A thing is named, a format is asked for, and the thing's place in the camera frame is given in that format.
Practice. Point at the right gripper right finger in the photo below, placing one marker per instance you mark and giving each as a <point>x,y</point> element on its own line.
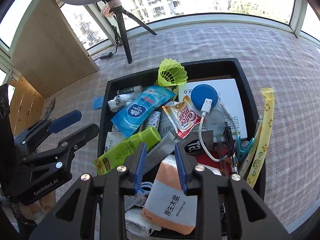
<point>248,217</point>

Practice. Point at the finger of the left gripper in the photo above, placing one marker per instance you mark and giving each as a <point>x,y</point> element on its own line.
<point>31,138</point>
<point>59,159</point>

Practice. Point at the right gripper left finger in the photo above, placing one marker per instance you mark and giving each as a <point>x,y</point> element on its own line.
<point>73,216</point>

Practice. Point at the blue wet wipes packet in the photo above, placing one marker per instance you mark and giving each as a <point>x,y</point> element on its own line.
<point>129,119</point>

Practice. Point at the green lotion tube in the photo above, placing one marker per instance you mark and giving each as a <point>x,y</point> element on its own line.
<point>116,156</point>

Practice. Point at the grey white tube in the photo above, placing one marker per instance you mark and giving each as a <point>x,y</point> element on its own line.
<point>164,148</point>

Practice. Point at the black gel pen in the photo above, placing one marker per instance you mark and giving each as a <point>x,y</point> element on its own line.
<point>227,133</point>

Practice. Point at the grey card with logo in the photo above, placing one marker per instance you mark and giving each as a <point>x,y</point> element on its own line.
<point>192,145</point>

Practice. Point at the pine wood side panel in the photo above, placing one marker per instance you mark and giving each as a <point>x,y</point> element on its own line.
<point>25,107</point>

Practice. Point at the silver metal carabiner tool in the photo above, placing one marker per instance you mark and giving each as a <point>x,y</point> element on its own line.
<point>49,109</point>

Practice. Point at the yellow long sachet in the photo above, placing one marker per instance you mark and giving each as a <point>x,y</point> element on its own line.
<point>264,139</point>

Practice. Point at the blue plastic phone stand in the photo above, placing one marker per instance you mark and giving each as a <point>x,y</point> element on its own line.
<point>98,103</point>

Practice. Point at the orange white tissue pack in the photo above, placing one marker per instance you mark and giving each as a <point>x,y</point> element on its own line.
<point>167,206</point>

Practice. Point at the white small bottle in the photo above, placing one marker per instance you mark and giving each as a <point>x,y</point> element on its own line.
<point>122,100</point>

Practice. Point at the wooden cabinet panel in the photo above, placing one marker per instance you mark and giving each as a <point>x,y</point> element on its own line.
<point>46,51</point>

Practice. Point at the white flat box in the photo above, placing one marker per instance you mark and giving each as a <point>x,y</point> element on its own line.
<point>228,93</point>

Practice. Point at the coffee mate sachet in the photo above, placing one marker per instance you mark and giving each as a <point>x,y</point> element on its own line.
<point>183,116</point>

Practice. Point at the blue round disc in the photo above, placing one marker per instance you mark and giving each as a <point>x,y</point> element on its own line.
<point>202,92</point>

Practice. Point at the yellow-green shuttlecock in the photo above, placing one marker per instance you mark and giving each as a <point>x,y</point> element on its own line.
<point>171,73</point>

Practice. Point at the black storage tray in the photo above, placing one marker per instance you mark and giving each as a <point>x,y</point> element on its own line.
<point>204,109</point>

